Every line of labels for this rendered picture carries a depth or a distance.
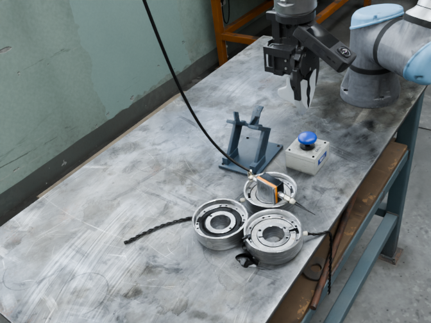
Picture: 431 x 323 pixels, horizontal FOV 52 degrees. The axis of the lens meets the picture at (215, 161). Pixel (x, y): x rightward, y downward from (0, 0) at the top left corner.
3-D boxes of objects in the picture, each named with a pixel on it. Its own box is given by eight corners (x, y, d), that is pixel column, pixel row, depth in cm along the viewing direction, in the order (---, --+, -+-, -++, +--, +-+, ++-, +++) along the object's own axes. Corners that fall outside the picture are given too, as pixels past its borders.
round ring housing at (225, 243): (188, 250, 82) (184, 234, 80) (204, 211, 90) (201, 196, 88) (242, 257, 79) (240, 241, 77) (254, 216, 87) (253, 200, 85)
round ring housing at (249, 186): (292, 184, 93) (292, 168, 91) (301, 219, 85) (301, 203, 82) (243, 190, 94) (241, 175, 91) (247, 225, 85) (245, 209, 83)
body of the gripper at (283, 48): (283, 59, 91) (281, 0, 84) (322, 66, 86) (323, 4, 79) (263, 75, 87) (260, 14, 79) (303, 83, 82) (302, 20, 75)
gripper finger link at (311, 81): (290, 101, 95) (289, 61, 90) (315, 107, 92) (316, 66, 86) (283, 107, 93) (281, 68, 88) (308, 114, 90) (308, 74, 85)
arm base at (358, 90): (353, 76, 126) (355, 43, 120) (408, 86, 118) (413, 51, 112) (330, 100, 117) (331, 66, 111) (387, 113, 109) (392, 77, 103)
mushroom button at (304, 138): (311, 161, 94) (311, 142, 91) (294, 156, 97) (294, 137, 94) (319, 151, 97) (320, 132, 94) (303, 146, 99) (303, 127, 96)
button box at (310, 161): (315, 176, 94) (315, 157, 91) (285, 166, 98) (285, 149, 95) (331, 156, 99) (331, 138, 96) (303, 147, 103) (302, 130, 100)
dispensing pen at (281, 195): (319, 218, 80) (254, 180, 91) (320, 201, 78) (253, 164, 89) (312, 225, 79) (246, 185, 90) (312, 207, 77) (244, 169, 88)
